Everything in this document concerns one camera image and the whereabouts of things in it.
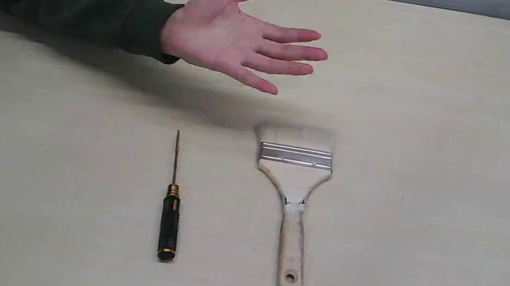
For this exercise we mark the open bare right hand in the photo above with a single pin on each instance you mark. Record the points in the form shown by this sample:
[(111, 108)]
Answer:
[(217, 35)]

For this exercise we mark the wide wooden paint brush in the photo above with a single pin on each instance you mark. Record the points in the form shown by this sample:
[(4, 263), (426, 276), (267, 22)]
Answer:
[(297, 161)]

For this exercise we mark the black gold handled screwdriver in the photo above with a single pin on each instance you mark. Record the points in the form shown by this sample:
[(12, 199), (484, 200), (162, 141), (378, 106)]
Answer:
[(169, 226)]

